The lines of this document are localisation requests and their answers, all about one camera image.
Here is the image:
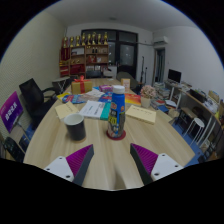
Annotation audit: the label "tan book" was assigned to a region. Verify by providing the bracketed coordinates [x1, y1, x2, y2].
[125, 104, 157, 126]
[54, 101, 80, 121]

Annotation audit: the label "black computer monitor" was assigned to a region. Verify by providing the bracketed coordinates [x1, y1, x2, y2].
[167, 68, 183, 84]

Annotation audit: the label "yellow booklet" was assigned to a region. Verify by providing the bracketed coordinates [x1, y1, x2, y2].
[56, 92, 73, 101]

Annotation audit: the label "wooden shelf unit with trophies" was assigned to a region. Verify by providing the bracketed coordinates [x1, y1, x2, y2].
[59, 31, 110, 78]

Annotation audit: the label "blue colourful brochure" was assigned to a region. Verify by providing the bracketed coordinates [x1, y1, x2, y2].
[61, 94, 87, 105]

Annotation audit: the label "black bag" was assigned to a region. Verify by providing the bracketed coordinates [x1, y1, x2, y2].
[2, 136, 26, 163]

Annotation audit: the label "cluttered wooden side desk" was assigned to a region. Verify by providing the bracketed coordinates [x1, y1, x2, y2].
[163, 79, 224, 158]

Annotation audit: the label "grey chair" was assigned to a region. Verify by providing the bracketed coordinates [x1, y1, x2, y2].
[115, 71, 138, 90]

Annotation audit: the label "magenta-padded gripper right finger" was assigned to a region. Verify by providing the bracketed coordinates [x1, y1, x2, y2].
[129, 142, 184, 186]

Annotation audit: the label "teal book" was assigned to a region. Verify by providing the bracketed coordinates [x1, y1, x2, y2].
[99, 101, 113, 121]

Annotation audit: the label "black office chair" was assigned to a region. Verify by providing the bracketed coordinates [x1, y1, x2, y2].
[18, 77, 58, 130]

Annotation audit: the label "dark glass door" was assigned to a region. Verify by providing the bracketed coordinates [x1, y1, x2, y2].
[80, 28, 139, 81]

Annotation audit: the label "small tan carton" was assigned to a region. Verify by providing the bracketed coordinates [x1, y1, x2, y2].
[120, 77, 131, 90]

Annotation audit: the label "white wall air conditioner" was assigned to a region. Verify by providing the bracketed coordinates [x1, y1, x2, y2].
[152, 35, 169, 46]

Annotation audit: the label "small round white table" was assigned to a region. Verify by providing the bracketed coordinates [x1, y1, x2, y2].
[51, 76, 72, 95]

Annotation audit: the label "gold gift box red ribbon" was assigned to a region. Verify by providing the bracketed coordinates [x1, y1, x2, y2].
[70, 75, 94, 95]

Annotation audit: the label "red and orange book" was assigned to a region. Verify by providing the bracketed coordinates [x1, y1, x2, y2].
[124, 92, 142, 107]

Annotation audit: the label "blue booklet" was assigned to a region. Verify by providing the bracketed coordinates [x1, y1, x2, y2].
[98, 91, 114, 104]

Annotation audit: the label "black mug white inside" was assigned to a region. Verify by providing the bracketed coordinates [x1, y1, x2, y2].
[63, 113, 87, 142]

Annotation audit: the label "blue drink bottle white cap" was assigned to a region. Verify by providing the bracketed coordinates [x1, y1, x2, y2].
[107, 84, 127, 139]

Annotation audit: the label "flat round red coaster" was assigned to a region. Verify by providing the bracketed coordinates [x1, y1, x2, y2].
[105, 129, 127, 141]

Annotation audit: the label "pink flat box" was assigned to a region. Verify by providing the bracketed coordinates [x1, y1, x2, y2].
[98, 84, 114, 94]

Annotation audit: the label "black tripod stand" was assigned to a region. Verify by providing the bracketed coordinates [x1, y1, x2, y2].
[139, 55, 149, 84]

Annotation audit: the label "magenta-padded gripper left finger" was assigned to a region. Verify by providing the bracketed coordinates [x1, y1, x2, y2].
[43, 143, 95, 187]

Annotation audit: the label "purple sign board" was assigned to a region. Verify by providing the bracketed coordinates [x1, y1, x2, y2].
[0, 91, 24, 134]

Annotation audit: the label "white round stool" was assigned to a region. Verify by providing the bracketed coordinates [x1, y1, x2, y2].
[182, 117, 205, 138]

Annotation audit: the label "pink flowers in white pot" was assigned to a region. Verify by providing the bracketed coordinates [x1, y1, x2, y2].
[139, 84, 157, 109]

